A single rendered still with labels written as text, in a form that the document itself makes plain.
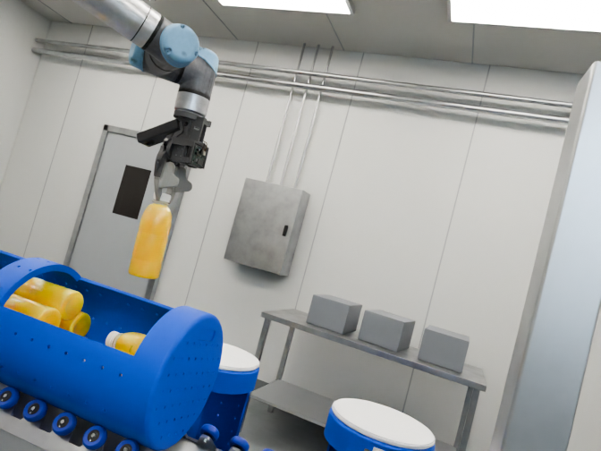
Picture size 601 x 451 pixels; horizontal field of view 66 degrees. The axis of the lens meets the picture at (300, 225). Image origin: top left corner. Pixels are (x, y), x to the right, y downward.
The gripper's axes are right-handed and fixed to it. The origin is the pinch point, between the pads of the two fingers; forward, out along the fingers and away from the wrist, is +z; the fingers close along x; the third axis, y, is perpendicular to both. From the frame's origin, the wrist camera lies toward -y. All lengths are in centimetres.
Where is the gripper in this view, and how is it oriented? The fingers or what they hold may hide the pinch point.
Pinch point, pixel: (162, 196)
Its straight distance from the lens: 114.1
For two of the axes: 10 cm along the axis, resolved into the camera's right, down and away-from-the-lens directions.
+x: 2.7, 0.8, 9.6
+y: 9.3, 2.1, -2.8
